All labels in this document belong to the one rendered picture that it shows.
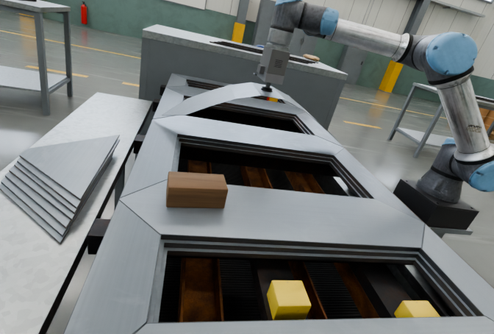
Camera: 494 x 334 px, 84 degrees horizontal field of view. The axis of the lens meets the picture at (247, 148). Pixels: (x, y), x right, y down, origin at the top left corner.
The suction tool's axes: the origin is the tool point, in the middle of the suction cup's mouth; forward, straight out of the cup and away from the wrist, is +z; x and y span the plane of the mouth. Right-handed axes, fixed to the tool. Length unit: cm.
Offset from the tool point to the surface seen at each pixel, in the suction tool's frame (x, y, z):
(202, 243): -26, 51, 17
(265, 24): 266, -801, -26
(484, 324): 19, 73, 16
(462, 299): 21, 67, 17
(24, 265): -55, 46, 25
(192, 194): -28, 43, 12
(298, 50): 395, -786, 26
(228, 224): -20, 48, 16
